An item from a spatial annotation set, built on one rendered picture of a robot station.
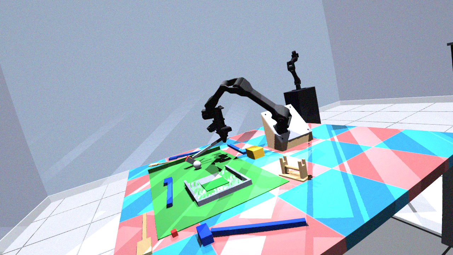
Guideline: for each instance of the red cube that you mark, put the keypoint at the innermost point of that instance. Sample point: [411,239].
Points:
[174,233]

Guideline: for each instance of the green flat mat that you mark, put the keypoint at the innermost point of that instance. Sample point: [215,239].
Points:
[185,212]

